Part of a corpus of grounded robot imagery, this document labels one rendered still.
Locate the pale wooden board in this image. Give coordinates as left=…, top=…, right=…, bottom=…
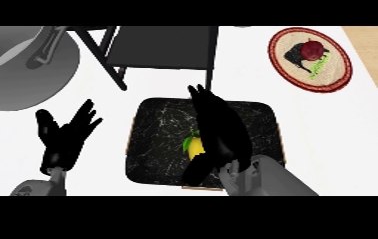
left=342, top=26, right=378, bottom=89

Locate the round red-rimmed woven placemat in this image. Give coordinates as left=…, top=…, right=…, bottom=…
left=268, top=26, right=355, bottom=94

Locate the grey round pan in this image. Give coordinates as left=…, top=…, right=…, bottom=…
left=0, top=26, right=82, bottom=112

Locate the black tiered shelf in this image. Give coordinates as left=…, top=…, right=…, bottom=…
left=67, top=26, right=221, bottom=92

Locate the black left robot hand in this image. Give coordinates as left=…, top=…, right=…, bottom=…
left=35, top=98, right=106, bottom=177

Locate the yellow lemon with green leaf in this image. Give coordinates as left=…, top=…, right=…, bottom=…
left=182, top=129, right=206, bottom=162

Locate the red apple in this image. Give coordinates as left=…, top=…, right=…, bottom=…
left=300, top=38, right=331, bottom=61

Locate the black marble tray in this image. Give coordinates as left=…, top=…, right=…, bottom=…
left=126, top=97, right=287, bottom=189

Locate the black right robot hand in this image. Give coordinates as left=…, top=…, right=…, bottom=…
left=182, top=83, right=255, bottom=187

